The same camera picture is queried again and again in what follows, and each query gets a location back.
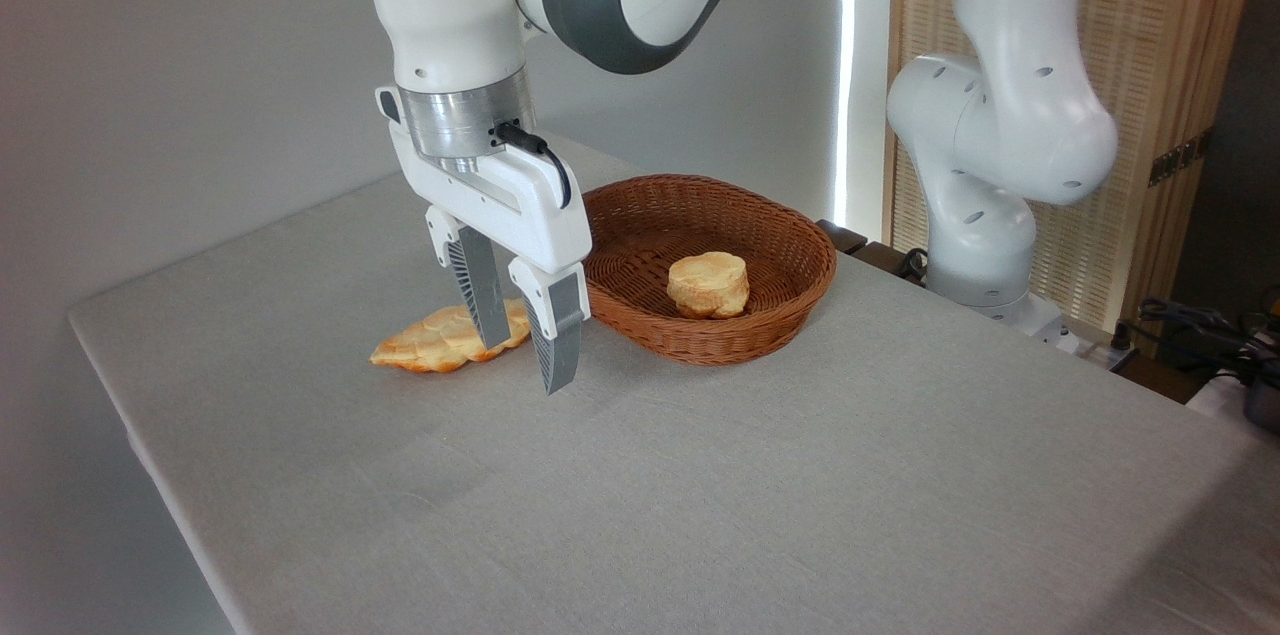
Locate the round golden bread roll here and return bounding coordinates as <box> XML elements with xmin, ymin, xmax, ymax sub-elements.
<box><xmin>667</xmin><ymin>251</ymin><xmax>751</xmax><ymax>320</ymax></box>

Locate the long golden bread loaf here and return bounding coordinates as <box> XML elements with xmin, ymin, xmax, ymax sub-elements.
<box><xmin>370</xmin><ymin>298</ymin><xmax>533</xmax><ymax>375</ymax></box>

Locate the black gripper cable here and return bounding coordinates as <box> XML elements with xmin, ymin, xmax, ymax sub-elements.
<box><xmin>494</xmin><ymin>121</ymin><xmax>574</xmax><ymax>211</ymax></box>

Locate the black cable bundle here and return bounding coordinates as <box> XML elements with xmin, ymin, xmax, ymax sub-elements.
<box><xmin>1112</xmin><ymin>295</ymin><xmax>1280</xmax><ymax>378</ymax></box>

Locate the dark metal screen hinge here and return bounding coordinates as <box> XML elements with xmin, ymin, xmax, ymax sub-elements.
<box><xmin>1148</xmin><ymin>129</ymin><xmax>1215</xmax><ymax>188</ymax></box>

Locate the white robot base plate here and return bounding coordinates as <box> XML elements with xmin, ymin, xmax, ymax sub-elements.
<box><xmin>975</xmin><ymin>293</ymin><xmax>1086</xmax><ymax>356</ymax></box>

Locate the brown wicker basket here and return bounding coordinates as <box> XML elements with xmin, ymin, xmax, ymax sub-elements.
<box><xmin>580</xmin><ymin>174</ymin><xmax>839</xmax><ymax>367</ymax></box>

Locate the wooden woven folding screen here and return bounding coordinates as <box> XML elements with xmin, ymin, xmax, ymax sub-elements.
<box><xmin>884</xmin><ymin>0</ymin><xmax>1266</xmax><ymax>336</ymax></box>

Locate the grey tablecloth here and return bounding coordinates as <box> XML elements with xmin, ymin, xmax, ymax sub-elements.
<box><xmin>68</xmin><ymin>127</ymin><xmax>1280</xmax><ymax>635</ymax></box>

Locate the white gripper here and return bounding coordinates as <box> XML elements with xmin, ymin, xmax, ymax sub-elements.
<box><xmin>376</xmin><ymin>87</ymin><xmax>593</xmax><ymax>396</ymax></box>

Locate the dark wooden side table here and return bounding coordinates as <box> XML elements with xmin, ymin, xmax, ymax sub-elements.
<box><xmin>816</xmin><ymin>219</ymin><xmax>926</xmax><ymax>278</ymax></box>

